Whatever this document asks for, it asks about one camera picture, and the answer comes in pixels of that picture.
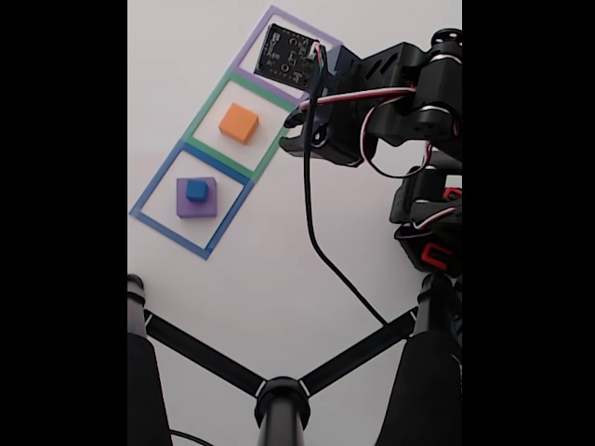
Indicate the small blue cube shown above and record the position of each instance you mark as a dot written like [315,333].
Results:
[196,190]

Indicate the purple cube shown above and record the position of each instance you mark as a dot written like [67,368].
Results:
[183,209]

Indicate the orange cube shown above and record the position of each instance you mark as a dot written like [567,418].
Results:
[239,121]

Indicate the black tripod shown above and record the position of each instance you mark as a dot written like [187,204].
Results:
[281,409]

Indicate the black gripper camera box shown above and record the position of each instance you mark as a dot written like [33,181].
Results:
[288,56]

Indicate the purple square frame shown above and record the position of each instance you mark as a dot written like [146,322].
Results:
[241,51]

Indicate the green square frame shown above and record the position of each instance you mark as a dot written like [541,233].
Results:
[204,111]

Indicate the blue square frame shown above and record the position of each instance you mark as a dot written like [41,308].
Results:
[153,186]

